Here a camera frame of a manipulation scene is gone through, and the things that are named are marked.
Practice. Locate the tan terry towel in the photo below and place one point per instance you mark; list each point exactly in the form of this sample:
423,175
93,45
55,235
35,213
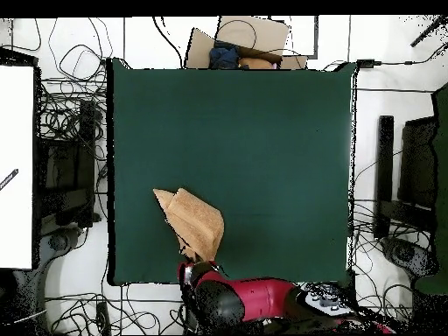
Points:
196,220

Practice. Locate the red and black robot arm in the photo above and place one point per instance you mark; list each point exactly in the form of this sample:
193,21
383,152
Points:
259,297

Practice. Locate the black power strip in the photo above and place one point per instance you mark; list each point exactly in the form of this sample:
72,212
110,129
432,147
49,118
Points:
103,318

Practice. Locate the black stand base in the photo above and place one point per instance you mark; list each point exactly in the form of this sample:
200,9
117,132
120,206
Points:
406,253
61,241

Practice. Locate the dark green table cloth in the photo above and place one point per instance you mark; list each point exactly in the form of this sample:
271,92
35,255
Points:
262,140

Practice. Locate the black marker pen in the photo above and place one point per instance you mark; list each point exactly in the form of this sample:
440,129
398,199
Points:
8,179

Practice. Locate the white board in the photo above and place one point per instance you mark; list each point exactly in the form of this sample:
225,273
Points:
15,157

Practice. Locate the dark blue garment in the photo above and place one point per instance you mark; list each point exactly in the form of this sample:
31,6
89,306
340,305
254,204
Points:
224,56

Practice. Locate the orange garment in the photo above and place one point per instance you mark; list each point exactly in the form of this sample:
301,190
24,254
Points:
255,63

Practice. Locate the black upright bar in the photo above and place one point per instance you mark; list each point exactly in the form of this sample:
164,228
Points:
384,168

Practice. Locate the brown cardboard box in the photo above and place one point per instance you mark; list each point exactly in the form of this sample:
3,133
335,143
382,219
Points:
266,35

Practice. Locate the black power adapter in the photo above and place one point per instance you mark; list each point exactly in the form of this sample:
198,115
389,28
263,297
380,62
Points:
367,63

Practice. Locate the black rod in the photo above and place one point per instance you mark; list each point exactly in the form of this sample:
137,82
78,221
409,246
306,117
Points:
428,32

